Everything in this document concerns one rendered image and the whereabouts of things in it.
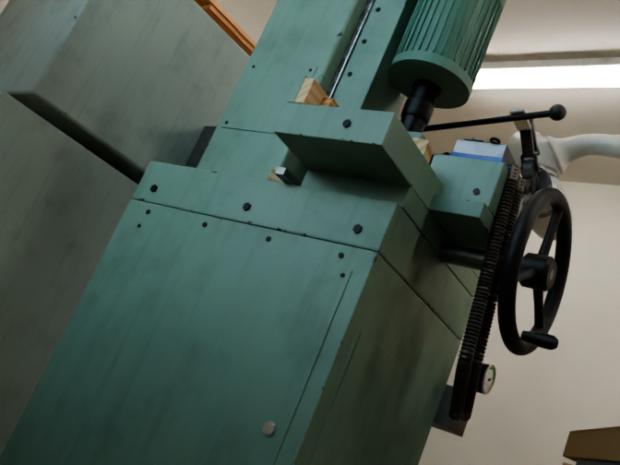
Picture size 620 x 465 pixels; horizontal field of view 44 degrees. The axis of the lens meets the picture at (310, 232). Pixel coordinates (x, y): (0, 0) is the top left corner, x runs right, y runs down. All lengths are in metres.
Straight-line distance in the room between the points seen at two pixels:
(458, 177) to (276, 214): 0.32
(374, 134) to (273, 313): 0.33
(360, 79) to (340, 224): 0.45
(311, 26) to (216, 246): 0.59
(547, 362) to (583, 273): 0.60
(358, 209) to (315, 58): 0.50
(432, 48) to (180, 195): 0.58
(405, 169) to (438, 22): 0.46
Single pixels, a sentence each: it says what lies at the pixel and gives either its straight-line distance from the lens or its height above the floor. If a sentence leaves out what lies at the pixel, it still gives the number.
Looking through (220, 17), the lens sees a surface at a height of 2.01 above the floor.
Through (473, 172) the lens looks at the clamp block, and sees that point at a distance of 1.36.
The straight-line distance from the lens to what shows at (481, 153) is 1.39.
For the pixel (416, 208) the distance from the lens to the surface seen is 1.29.
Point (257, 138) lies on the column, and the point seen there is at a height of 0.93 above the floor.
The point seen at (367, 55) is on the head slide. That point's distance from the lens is 1.65.
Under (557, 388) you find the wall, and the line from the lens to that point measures 4.78.
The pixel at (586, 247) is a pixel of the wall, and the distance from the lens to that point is 5.08.
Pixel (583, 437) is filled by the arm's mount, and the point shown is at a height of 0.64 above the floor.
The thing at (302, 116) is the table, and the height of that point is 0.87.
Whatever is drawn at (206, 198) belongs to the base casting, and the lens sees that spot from 1.43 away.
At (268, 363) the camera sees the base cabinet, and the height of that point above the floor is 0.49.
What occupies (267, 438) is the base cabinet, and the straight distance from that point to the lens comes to 1.18.
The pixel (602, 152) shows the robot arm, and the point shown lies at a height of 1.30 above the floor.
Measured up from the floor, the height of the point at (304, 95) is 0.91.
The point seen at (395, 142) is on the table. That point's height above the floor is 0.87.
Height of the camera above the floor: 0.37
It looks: 16 degrees up
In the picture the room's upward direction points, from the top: 23 degrees clockwise
